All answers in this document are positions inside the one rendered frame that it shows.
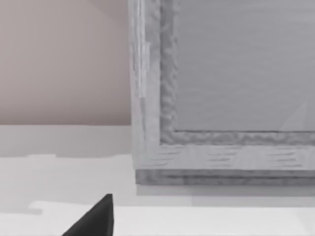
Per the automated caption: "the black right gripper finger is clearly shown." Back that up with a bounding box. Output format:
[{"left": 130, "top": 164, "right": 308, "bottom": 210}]
[{"left": 61, "top": 193, "right": 115, "bottom": 236}]

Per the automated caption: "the grey cabinet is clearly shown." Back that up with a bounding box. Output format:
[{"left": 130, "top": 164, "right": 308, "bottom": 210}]
[{"left": 127, "top": 0, "right": 315, "bottom": 186}]

